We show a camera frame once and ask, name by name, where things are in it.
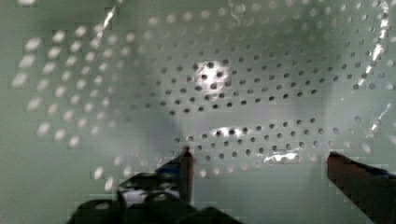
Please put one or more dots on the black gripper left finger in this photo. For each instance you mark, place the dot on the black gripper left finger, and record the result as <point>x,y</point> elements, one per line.
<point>174,177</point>

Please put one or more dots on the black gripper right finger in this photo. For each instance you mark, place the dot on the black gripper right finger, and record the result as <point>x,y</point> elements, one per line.
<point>371,189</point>

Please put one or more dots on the green perforated strainer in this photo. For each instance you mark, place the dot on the green perforated strainer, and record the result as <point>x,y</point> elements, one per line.
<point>259,91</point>

